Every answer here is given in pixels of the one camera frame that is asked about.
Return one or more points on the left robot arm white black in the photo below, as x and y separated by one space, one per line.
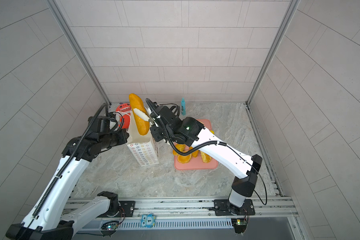
46 220

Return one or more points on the small round golden bun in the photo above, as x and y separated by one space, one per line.
179 147

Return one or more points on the long yellow baguette bread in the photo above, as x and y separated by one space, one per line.
136 102

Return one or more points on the circuit board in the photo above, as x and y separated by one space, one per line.
239 225
110 226

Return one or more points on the white paper bag with print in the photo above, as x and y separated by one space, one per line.
144 148

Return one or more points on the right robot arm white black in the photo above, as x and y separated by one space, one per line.
189 135

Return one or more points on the pink tray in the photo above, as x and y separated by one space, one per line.
195 164

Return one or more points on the white food tongs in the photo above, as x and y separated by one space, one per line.
145 116

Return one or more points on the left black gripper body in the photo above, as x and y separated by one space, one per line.
116 138

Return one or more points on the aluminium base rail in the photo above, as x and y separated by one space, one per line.
190 213

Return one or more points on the blue owl tag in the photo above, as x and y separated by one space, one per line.
148 221

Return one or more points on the lumpy yellow long bread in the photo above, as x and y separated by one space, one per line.
205 157

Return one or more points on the flat round orange tart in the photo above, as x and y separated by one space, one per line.
184 159

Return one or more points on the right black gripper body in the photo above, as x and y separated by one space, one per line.
161 131

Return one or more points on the oval brown bread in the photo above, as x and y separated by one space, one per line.
195 153

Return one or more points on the left circuit board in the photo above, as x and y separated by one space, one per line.
110 226

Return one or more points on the right circuit board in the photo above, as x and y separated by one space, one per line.
239 225

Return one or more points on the red shark plush toy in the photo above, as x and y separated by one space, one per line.
125 110

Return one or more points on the teal small bottle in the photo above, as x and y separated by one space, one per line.
183 107

